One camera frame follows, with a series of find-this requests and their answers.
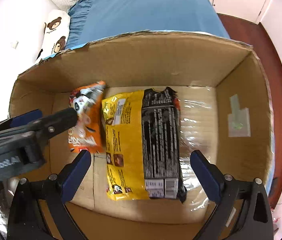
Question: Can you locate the white label inside box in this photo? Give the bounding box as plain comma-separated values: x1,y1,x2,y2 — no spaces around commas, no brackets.
228,94,251,138

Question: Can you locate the bear print pillow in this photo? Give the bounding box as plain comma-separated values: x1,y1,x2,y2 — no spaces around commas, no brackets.
36,9,70,63

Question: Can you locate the yellow black snack bag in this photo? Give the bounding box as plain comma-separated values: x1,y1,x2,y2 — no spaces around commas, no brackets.
101,87,187,202

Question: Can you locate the cardboard milk box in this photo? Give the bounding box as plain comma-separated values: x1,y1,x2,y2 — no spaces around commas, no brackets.
8,31,274,239

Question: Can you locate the blue bed sheet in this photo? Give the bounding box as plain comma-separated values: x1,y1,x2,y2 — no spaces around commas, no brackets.
65,0,229,49

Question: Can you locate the orange panda snack packet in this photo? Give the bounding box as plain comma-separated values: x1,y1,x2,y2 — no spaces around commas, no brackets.
68,81,106,154

